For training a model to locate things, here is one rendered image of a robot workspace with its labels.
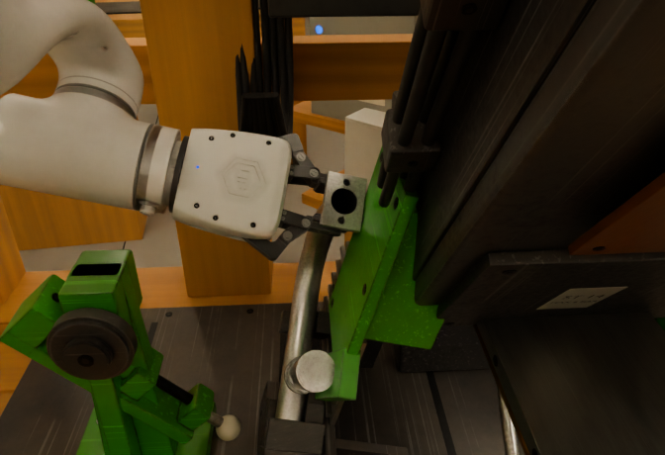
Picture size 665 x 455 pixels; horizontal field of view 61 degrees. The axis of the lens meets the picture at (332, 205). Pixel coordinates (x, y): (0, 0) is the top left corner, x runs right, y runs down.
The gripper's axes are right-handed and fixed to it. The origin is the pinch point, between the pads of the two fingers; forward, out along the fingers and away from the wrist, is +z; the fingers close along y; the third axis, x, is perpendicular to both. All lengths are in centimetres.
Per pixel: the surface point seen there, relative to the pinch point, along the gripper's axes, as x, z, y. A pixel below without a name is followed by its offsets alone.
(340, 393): -2.8, 2.7, -17.6
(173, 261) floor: 207, -28, 22
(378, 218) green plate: -7.7, 2.7, -2.6
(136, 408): 10.2, -15.1, -22.3
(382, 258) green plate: -10.1, 2.8, -6.6
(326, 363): -0.2, 1.6, -15.3
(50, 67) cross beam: 28, -39, 21
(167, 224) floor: 232, -36, 43
